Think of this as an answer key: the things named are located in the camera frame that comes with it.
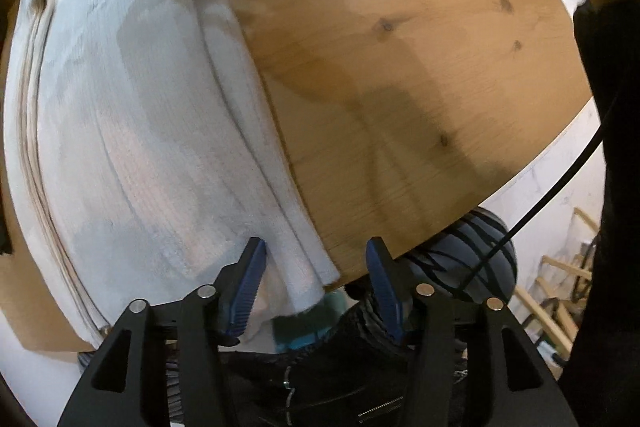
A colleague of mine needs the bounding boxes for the person's teal shirt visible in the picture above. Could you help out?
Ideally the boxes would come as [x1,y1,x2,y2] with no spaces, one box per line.
[271,293,347,354]

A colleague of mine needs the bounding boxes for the white knit cardigan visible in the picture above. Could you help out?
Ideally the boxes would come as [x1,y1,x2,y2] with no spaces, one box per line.
[2,0,344,349]

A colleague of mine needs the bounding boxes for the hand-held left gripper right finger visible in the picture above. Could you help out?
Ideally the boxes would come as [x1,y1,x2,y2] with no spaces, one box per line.
[365,237,581,427]

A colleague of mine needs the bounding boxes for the person's right forearm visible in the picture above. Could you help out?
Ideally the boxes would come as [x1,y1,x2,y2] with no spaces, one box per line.
[562,0,640,427]

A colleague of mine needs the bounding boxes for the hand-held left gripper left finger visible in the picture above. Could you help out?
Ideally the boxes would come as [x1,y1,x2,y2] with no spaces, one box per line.
[57,237,268,427]

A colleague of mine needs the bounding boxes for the wooden rack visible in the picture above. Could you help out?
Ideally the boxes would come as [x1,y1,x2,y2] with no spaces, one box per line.
[515,207,602,360]

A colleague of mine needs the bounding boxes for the black cable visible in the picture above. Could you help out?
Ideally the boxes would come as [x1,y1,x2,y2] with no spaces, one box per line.
[450,72,640,303]

